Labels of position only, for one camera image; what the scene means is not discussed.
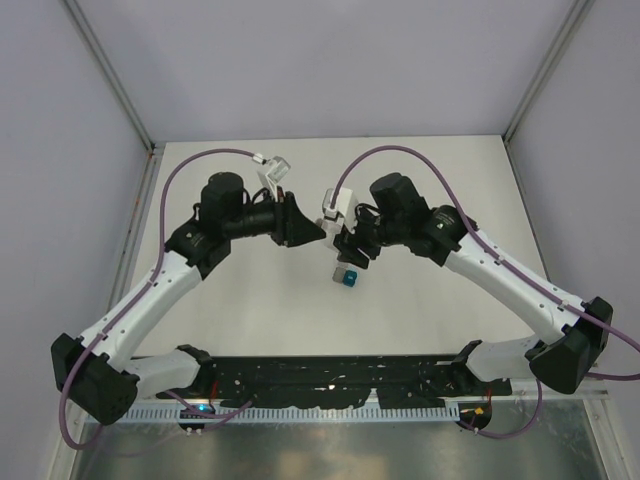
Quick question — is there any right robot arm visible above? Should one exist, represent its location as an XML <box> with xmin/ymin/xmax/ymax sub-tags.
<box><xmin>322</xmin><ymin>173</ymin><xmax>613</xmax><ymax>394</ymax></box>

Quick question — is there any left aluminium frame post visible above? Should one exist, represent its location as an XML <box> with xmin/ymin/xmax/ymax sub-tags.
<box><xmin>57</xmin><ymin>0</ymin><xmax>157</xmax><ymax>151</ymax></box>

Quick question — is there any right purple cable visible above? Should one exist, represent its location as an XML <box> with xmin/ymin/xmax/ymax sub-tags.
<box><xmin>333</xmin><ymin>144</ymin><xmax>640</xmax><ymax>440</ymax></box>

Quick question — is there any grey pill box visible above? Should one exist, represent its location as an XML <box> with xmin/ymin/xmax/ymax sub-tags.
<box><xmin>332</xmin><ymin>266</ymin><xmax>347</xmax><ymax>284</ymax></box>

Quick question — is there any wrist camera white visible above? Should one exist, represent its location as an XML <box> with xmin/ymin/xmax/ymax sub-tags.
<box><xmin>316</xmin><ymin>187</ymin><xmax>358</xmax><ymax>251</ymax></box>
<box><xmin>252</xmin><ymin>153</ymin><xmax>291</xmax><ymax>198</ymax></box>

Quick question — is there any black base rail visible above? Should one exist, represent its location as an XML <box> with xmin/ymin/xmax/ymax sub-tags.
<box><xmin>174</xmin><ymin>355</ymin><xmax>512</xmax><ymax>410</ymax></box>

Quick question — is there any aluminium frame post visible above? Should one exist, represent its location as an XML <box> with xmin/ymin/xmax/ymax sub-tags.
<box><xmin>501</xmin><ymin>0</ymin><xmax>599</xmax><ymax>146</ymax></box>
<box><xmin>57</xmin><ymin>0</ymin><xmax>157</xmax><ymax>151</ymax></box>

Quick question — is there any right aluminium frame post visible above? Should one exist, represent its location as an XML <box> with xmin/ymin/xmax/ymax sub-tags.
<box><xmin>501</xmin><ymin>0</ymin><xmax>599</xmax><ymax>146</ymax></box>

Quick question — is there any white slotted cable duct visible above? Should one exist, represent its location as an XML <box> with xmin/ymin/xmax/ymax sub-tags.
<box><xmin>119</xmin><ymin>402</ymin><xmax>460</xmax><ymax>425</ymax></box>

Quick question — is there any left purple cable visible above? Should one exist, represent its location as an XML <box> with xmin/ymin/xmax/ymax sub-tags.
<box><xmin>58</xmin><ymin>147</ymin><xmax>268</xmax><ymax>450</ymax></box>

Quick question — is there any blue pill box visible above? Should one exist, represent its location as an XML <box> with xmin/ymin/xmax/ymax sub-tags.
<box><xmin>341</xmin><ymin>269</ymin><xmax>358</xmax><ymax>288</ymax></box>

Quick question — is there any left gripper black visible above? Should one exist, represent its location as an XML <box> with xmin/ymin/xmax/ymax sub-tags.
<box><xmin>225</xmin><ymin>186</ymin><xmax>326</xmax><ymax>247</ymax></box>

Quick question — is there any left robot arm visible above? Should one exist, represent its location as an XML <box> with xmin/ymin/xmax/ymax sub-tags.
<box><xmin>51</xmin><ymin>172</ymin><xmax>326</xmax><ymax>426</ymax></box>

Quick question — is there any purple cable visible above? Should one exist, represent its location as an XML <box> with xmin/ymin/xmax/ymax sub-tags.
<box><xmin>333</xmin><ymin>144</ymin><xmax>640</xmax><ymax>440</ymax></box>
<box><xmin>58</xmin><ymin>147</ymin><xmax>268</xmax><ymax>450</ymax></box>

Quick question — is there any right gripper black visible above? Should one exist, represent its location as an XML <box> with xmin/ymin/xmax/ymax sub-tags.
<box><xmin>334</xmin><ymin>202</ymin><xmax>408</xmax><ymax>267</ymax></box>

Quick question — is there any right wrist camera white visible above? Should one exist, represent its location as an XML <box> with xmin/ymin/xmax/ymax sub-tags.
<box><xmin>316</xmin><ymin>187</ymin><xmax>358</xmax><ymax>251</ymax></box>

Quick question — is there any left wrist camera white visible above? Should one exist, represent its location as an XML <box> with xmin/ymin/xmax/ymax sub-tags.
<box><xmin>252</xmin><ymin>153</ymin><xmax>291</xmax><ymax>198</ymax></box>

